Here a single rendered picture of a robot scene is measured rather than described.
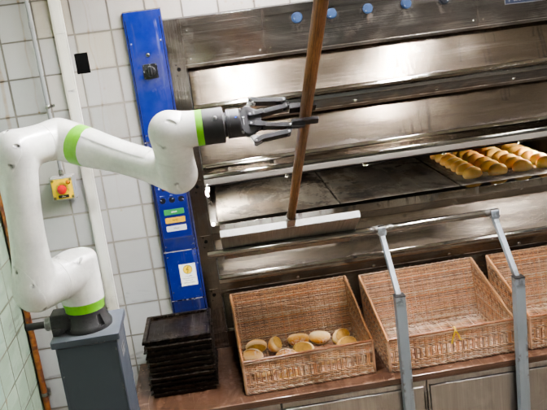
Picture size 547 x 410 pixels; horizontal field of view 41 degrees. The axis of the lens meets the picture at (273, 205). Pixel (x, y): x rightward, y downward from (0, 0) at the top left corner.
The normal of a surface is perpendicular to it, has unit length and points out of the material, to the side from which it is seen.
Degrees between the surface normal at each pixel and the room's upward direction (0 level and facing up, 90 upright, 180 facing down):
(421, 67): 70
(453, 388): 91
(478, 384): 91
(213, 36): 90
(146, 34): 90
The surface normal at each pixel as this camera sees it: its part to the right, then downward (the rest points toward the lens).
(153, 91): 0.10, 0.24
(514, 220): 0.04, -0.11
